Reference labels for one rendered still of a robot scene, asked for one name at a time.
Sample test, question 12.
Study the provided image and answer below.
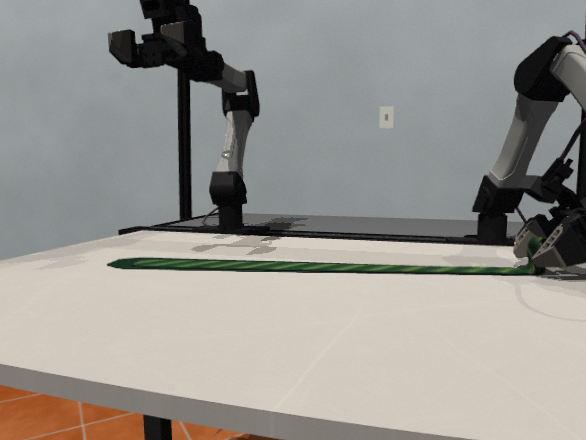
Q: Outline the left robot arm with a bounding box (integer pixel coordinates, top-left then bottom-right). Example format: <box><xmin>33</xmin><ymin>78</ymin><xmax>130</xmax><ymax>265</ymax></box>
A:
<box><xmin>445</xmin><ymin>36</ymin><xmax>586</xmax><ymax>246</ymax></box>

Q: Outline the black slotted metal rail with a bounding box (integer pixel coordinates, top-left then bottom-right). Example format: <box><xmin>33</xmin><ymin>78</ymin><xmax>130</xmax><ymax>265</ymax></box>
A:
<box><xmin>118</xmin><ymin>226</ymin><xmax>449</xmax><ymax>244</ymax></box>

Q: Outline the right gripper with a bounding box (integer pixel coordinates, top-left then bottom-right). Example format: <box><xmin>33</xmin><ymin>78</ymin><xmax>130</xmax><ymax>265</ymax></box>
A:
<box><xmin>108</xmin><ymin>21</ymin><xmax>196</xmax><ymax>69</ymax></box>

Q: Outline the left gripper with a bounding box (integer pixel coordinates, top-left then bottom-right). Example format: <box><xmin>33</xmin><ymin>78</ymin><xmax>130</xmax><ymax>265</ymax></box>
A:
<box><xmin>513</xmin><ymin>197</ymin><xmax>586</xmax><ymax>267</ymax></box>

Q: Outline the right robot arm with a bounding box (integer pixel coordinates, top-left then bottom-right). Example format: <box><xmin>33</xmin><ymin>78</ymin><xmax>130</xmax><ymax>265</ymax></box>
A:
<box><xmin>140</xmin><ymin>0</ymin><xmax>270</xmax><ymax>234</ymax></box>

